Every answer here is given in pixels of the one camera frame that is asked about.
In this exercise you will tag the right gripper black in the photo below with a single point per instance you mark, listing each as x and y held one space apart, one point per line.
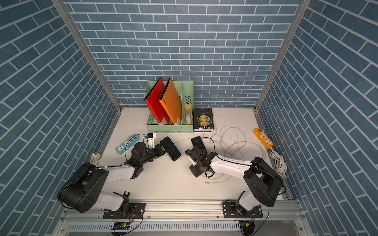
194 171

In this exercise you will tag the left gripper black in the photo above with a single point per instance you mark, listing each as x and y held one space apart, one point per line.
158 150

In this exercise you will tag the white case phone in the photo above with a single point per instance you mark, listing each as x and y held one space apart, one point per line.
170 148

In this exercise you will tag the pink case phone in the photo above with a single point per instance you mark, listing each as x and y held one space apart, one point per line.
197 142

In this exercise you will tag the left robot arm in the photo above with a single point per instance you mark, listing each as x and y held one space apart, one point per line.
84 189

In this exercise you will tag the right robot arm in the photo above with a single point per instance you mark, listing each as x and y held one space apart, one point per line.
263 182

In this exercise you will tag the teal power strip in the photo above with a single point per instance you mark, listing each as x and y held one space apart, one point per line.
127 144

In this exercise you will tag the black paperback book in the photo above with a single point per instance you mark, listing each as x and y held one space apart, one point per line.
203 120

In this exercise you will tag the yellow small booklet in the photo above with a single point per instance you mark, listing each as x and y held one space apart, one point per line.
188 114

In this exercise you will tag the red folder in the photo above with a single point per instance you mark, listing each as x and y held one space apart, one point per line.
152 101

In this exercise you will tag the orange folder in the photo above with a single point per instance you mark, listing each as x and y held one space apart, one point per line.
171 103

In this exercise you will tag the orange power strip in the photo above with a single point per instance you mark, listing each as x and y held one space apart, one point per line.
265 141

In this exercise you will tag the black control board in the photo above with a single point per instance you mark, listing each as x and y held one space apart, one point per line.
123 226

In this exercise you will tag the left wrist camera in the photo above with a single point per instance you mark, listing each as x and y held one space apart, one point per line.
151 140

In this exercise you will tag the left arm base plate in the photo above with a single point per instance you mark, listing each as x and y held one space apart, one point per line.
127 211

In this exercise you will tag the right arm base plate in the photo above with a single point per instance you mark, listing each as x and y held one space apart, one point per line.
231 209

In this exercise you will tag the aluminium front rail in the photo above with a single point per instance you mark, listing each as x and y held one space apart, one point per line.
195 217

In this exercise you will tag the aluminium corner post left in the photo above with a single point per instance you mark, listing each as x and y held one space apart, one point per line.
75 32

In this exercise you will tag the aluminium corner post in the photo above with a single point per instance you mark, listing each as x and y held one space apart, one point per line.
75 32
284 48

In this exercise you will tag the aluminium corner post right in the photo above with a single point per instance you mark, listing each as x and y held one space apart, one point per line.
284 48

